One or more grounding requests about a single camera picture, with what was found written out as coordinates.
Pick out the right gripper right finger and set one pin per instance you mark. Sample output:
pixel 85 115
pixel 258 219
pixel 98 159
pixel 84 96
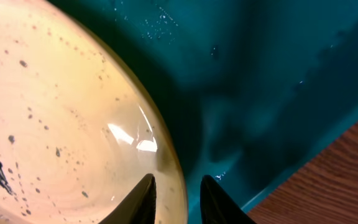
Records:
pixel 217 207

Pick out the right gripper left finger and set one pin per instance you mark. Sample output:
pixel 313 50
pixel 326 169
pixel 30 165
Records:
pixel 138 207

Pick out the green rimmed plate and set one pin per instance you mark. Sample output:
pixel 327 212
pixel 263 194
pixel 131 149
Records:
pixel 77 129

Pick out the teal plastic serving tray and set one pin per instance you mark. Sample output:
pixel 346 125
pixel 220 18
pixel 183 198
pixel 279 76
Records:
pixel 250 90

